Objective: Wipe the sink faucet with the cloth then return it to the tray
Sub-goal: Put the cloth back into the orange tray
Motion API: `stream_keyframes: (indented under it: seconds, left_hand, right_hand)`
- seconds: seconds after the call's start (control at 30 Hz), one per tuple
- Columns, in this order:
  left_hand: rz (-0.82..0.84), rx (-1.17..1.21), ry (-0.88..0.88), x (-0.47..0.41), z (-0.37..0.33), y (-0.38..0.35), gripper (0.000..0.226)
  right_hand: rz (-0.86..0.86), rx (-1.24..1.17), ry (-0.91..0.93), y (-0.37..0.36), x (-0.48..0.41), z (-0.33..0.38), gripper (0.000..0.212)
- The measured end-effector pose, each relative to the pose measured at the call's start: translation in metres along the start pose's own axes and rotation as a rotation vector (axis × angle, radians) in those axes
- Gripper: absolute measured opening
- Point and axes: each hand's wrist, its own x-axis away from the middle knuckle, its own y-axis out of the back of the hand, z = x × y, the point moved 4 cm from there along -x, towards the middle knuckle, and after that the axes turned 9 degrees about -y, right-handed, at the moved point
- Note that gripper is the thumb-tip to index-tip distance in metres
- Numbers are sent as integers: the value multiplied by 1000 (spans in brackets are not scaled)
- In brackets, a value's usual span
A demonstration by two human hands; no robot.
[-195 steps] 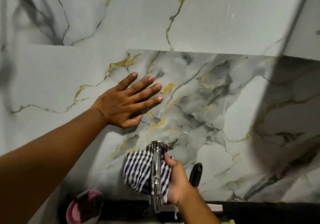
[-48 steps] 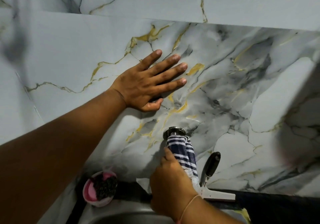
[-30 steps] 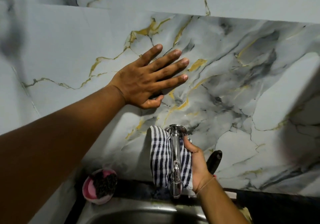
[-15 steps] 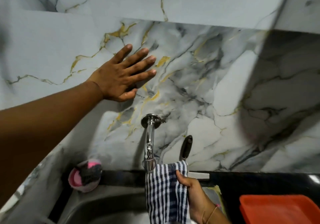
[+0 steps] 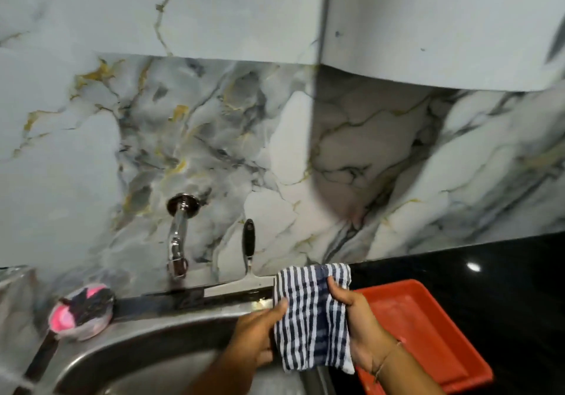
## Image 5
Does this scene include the person's left hand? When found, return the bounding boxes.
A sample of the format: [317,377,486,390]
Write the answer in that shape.
[224,298,289,371]

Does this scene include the person's right hand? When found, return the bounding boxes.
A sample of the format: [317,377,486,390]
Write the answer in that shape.
[327,276,400,374]

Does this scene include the blue white striped cloth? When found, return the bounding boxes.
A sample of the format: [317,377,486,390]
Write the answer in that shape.
[273,263,355,375]

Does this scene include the person's left forearm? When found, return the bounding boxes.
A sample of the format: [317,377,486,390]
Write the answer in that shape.
[185,355,265,395]

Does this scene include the person's right forearm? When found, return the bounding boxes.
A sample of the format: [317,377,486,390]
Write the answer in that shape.
[373,342,446,395]

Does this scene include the red plastic tray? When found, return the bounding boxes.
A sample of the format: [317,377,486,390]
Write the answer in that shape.
[352,279,494,395]

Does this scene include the stainless steel sink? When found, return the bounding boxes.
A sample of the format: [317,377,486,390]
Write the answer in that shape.
[13,298,336,395]

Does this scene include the pink dish with scrubber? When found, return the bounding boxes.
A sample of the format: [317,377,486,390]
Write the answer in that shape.
[48,283,116,341]

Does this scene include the black handled squeegee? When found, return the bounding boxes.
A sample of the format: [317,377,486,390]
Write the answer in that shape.
[204,219,275,298]

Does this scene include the thin wrist bracelet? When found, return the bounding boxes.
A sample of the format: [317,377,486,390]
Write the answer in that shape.
[374,341,403,382]

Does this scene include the chrome wall tap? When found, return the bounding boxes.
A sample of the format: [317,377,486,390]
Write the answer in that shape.
[166,193,201,280]

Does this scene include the white wall cabinet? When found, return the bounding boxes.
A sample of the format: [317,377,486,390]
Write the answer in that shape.
[320,0,565,92]

